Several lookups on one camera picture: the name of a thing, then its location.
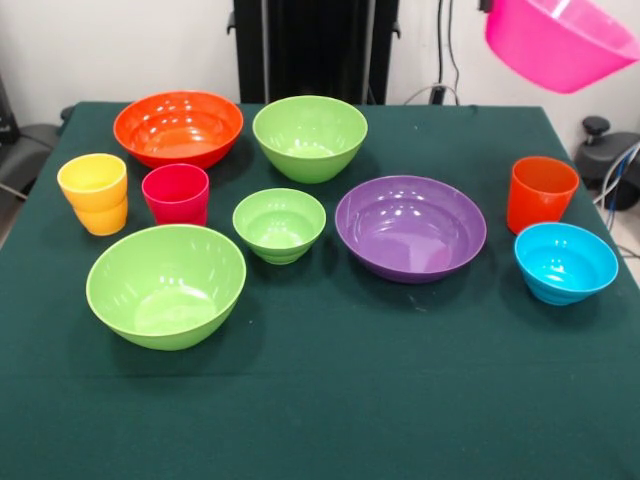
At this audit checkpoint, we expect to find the red cup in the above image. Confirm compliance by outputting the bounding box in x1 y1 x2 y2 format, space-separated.
141 163 210 227

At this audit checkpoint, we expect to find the dark green tablecloth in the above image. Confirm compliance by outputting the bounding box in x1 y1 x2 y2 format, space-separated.
0 102 640 480

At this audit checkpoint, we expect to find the yellow cup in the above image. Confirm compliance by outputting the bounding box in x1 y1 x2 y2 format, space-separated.
56 153 129 237

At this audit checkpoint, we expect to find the black wall cable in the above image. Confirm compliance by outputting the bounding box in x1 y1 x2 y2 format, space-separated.
437 0 461 105

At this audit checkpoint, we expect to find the medium green bowl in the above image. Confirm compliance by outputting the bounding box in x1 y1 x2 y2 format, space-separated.
252 95 369 185

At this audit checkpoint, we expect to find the purple bowl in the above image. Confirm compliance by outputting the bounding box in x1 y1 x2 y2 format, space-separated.
334 174 488 285

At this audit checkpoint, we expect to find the small blue bowl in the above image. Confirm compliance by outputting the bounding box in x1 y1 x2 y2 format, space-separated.
514 222 620 306

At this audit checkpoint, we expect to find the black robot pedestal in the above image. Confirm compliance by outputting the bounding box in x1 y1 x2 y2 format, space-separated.
227 0 401 106

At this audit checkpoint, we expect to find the pink bowl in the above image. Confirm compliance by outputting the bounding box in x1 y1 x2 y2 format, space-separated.
484 0 640 95

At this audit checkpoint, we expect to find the black office chair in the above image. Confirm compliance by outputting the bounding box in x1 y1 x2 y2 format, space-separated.
0 74 74 201

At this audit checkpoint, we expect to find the small ribbed green bowl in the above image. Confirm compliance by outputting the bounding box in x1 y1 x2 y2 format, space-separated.
232 187 328 265

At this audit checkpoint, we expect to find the orange cup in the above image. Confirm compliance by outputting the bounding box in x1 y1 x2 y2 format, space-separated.
506 156 581 236

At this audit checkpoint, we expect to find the large green bowl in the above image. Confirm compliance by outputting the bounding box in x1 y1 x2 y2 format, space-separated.
85 224 247 352

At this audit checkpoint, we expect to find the blue and white cable bundle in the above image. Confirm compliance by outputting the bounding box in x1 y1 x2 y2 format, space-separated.
592 142 640 211

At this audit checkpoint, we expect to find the orange bowl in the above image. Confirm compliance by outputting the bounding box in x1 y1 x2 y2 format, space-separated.
112 90 245 170

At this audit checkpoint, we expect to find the black chair with round knob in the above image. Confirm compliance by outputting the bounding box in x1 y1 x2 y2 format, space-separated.
574 115 640 211

